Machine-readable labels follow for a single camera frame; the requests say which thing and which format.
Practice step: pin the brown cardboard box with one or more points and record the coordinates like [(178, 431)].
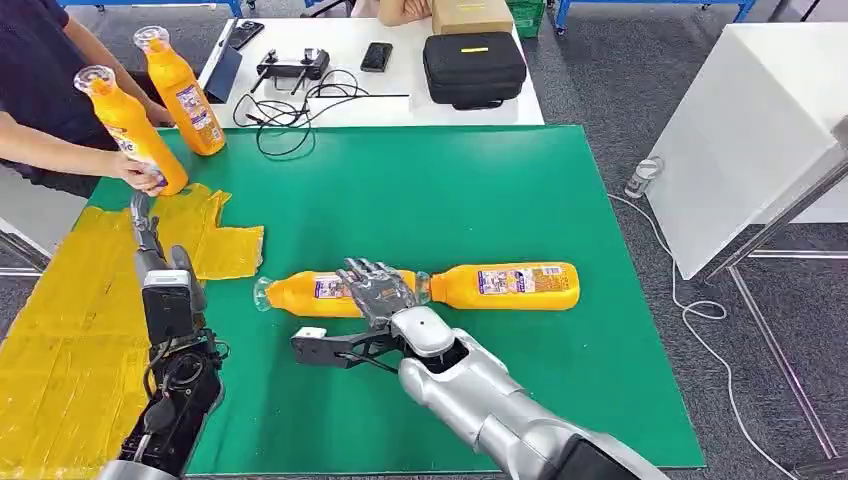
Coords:
[(470, 16)]

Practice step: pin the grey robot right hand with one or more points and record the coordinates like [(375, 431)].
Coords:
[(378, 291)]

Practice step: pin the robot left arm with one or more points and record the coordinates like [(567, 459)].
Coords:
[(179, 397)]

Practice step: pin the black handheld controller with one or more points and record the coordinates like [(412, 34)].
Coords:
[(291, 66)]

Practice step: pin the green plastic crate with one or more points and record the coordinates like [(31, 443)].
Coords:
[(526, 16)]

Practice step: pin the person's left hand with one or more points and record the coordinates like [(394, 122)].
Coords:
[(160, 116)]

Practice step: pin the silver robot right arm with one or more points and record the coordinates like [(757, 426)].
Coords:
[(490, 404)]

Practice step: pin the black smartphone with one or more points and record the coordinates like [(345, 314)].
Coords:
[(376, 57), (245, 34)]

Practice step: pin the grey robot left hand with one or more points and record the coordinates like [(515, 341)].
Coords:
[(149, 255)]

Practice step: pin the white side table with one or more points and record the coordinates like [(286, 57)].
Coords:
[(742, 132)]

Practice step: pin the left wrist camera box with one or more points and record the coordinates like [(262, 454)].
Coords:
[(166, 311)]

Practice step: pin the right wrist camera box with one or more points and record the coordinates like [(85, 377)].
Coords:
[(314, 348)]

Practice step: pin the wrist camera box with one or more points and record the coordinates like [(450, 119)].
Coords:
[(314, 348), (166, 311)]

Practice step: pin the black zip case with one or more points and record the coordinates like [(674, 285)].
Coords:
[(474, 73)]

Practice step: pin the orange drink bottle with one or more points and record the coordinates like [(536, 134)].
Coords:
[(189, 112), (464, 291), (298, 298), (129, 126)]

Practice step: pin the person's right hand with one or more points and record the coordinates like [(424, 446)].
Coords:
[(136, 175)]

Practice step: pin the person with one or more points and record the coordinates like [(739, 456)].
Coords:
[(33, 66), (397, 10)]

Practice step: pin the green table mat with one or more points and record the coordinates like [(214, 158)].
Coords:
[(411, 212)]

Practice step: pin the blue metal frame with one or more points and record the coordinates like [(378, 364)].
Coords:
[(562, 16), (236, 8)]

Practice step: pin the grey metal table frame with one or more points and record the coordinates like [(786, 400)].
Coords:
[(782, 361)]

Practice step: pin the dark blue tablet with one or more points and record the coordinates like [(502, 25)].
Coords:
[(224, 76)]

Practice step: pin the clear plastic water bottle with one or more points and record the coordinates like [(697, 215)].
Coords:
[(641, 179)]

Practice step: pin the yellow plastic sheet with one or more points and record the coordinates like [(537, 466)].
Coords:
[(66, 331)]

